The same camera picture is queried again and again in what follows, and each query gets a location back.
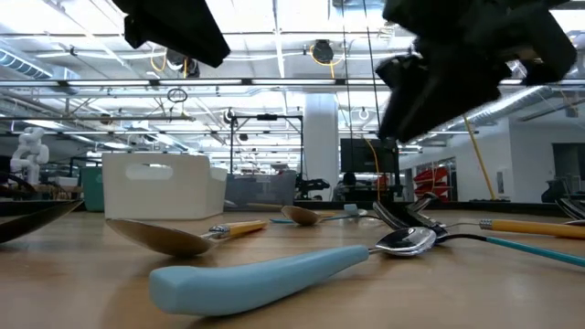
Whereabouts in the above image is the black ceiling cord reel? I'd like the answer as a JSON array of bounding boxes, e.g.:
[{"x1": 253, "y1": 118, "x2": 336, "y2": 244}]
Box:
[
  {"x1": 164, "y1": 48, "x2": 201, "y2": 79},
  {"x1": 313, "y1": 39, "x2": 335, "y2": 65}
]

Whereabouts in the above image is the black station frame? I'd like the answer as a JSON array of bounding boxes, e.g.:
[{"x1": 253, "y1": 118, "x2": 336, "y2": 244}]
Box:
[{"x1": 229, "y1": 113, "x2": 304, "y2": 202}]

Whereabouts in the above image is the white building column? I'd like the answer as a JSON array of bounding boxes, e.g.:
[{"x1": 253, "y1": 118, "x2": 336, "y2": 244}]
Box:
[{"x1": 303, "y1": 93, "x2": 340, "y2": 202}]

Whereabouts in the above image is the grey transparent plastic bin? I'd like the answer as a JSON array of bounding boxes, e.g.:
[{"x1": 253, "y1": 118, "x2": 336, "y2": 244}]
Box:
[{"x1": 223, "y1": 169, "x2": 297, "y2": 212}]

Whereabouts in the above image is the red storage bin rack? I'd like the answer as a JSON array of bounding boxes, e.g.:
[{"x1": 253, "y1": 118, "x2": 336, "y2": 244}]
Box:
[{"x1": 413, "y1": 165, "x2": 452, "y2": 201}]

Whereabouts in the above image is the person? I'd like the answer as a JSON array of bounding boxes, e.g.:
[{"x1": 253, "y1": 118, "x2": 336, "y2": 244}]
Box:
[{"x1": 332, "y1": 172, "x2": 367, "y2": 203}]

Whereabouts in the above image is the teal plastic bin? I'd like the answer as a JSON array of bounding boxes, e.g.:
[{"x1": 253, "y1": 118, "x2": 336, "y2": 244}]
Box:
[{"x1": 80, "y1": 165, "x2": 105, "y2": 213}]

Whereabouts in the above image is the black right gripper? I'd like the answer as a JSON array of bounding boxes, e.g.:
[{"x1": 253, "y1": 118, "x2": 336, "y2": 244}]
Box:
[{"x1": 375, "y1": 0, "x2": 580, "y2": 143}]

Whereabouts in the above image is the black monitor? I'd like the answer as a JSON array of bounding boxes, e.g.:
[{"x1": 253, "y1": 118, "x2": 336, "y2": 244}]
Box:
[{"x1": 340, "y1": 138, "x2": 403, "y2": 202}]

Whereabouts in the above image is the yellow hanging cable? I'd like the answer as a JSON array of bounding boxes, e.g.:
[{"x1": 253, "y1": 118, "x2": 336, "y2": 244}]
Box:
[{"x1": 462, "y1": 114, "x2": 497, "y2": 201}]

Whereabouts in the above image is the black aluminium table frame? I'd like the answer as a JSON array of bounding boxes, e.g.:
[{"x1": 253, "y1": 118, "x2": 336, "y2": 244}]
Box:
[{"x1": 294, "y1": 199, "x2": 566, "y2": 217}]

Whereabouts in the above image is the white plastic bin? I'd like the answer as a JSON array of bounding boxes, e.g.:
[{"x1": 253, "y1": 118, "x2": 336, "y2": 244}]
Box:
[{"x1": 101, "y1": 152, "x2": 229, "y2": 221}]

